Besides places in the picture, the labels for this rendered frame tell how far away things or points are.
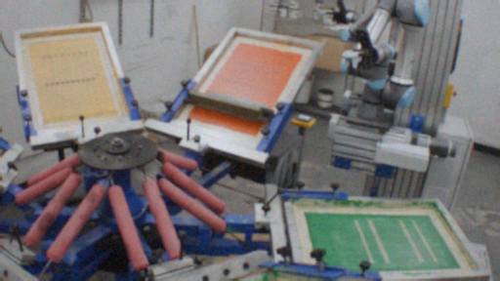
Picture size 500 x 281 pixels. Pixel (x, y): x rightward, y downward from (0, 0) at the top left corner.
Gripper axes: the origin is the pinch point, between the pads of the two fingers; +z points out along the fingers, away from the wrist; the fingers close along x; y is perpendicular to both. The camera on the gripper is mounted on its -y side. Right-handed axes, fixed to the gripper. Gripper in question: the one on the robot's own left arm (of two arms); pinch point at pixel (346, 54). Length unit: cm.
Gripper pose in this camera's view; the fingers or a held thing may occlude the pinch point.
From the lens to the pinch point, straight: 168.1
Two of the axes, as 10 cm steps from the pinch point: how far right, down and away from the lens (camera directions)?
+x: -7.2, -2.0, 6.6
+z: -6.9, 2.4, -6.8
